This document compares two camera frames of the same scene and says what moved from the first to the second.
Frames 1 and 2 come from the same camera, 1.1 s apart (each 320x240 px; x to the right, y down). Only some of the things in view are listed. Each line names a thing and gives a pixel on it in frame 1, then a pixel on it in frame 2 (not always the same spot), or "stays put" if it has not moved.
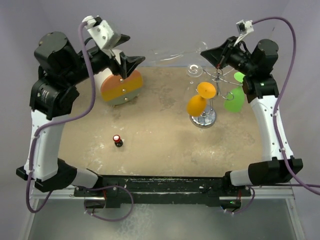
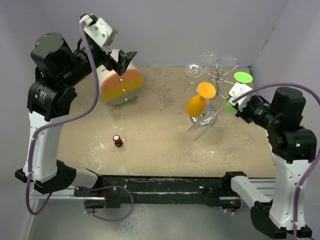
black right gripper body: (224, 62) → (257, 110)
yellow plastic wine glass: (196, 103) stays put
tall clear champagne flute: (154, 56) → (197, 131)
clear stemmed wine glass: (193, 70) stays put
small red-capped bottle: (118, 142) stays put
